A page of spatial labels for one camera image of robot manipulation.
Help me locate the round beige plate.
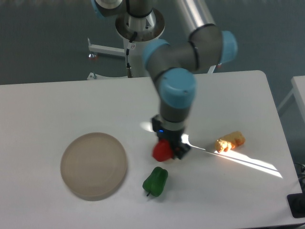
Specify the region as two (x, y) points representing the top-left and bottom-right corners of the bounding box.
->
(60, 132), (128, 201)

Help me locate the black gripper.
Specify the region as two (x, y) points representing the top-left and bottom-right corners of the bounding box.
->
(151, 114), (191, 160)

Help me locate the black cable on pedestal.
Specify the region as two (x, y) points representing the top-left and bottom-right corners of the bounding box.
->
(125, 31), (138, 78)

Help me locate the green bell pepper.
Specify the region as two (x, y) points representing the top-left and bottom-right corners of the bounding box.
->
(142, 167), (168, 197)

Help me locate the black device at table edge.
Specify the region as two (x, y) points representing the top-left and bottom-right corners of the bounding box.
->
(287, 193), (305, 219)

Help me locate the fried chicken toy piece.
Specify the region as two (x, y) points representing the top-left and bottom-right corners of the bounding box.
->
(214, 131), (245, 153)

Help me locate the red bell pepper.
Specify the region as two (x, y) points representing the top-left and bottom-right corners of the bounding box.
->
(152, 139), (174, 162)

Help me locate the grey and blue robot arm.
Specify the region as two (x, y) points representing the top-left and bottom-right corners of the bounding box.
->
(89, 0), (238, 162)

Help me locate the white side table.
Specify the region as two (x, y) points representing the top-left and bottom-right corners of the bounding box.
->
(277, 75), (305, 121)

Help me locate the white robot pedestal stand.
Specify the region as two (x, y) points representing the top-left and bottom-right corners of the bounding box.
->
(88, 4), (224, 78)

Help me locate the yellow bell pepper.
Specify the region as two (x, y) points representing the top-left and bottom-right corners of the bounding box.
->
(164, 159), (177, 165)

